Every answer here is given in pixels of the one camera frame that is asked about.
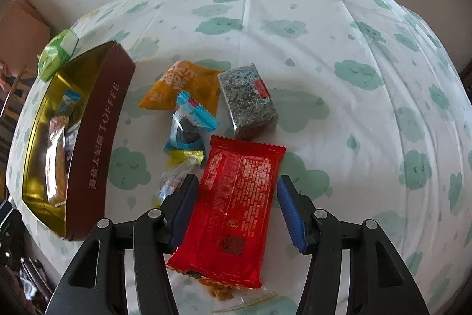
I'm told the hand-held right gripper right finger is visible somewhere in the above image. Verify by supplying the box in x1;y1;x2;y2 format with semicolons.
276;174;430;315

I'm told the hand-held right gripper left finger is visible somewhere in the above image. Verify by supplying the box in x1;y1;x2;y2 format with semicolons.
46;174;200;315

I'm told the red snack packet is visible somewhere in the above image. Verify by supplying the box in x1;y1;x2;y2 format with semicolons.
165;134;287;290

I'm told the yellow candy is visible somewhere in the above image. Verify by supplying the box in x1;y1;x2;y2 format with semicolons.
158;148;206;205

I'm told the blue dark candy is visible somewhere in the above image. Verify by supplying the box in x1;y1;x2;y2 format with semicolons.
164;91;219;155

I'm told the clear packet of brown pastry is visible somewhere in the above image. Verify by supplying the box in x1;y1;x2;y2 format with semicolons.
43;130;73;207
201;283;281;313

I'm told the brown tin box gold interior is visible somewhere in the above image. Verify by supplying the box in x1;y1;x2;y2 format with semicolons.
21;40;137;241

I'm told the grey sesame bar packet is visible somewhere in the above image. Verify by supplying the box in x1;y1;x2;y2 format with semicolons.
217;63;279;141

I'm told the orange snack packet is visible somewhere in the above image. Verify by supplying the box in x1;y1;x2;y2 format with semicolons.
138;60;222;116

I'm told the navy and white snack packet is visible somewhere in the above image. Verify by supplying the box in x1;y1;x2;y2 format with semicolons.
64;137;79;161

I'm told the pink patterned snack packet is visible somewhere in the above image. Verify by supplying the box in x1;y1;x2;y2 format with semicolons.
49;116;71;139

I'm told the white cloud print tablecloth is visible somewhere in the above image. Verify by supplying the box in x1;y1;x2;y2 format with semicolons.
5;0;472;315

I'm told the dark furniture piece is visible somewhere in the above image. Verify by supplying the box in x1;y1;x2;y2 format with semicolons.
0;200;64;315

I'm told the green tissue pack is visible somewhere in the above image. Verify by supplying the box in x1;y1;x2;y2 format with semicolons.
37;29;80;81

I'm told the light wooden chair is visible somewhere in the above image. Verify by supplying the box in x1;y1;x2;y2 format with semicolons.
0;67;38;124

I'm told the cardboard box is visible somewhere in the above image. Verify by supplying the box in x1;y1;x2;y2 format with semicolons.
0;0;53;69

